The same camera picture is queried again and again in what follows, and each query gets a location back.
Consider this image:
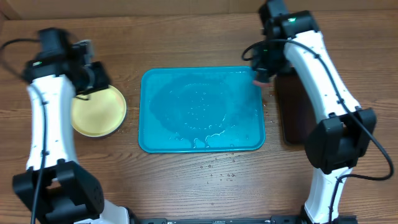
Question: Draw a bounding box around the red black sponge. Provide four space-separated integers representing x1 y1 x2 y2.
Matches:
252 80 272 88

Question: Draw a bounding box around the yellow-green plate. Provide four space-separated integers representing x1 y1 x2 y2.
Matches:
72 85 127 138

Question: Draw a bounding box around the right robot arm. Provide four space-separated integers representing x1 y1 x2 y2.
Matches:
250 1 376 223

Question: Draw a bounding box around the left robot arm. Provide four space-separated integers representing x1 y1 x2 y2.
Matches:
12 28 134 224

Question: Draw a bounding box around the black rectangular tray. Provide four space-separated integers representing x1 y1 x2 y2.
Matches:
274 70 317 145

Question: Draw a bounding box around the teal plastic tray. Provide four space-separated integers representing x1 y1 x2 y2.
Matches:
138 66 266 153

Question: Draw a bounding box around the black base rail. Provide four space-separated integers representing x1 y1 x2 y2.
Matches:
130 214 358 224

